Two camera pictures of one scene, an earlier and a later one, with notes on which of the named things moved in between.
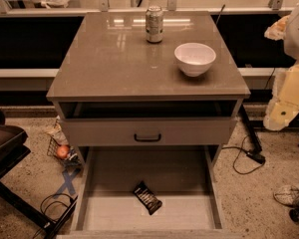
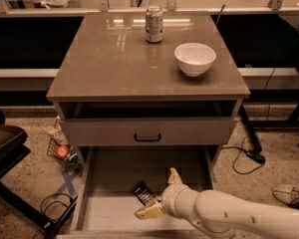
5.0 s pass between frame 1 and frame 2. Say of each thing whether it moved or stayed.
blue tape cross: stayed
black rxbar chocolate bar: stayed
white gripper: moved
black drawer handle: stayed
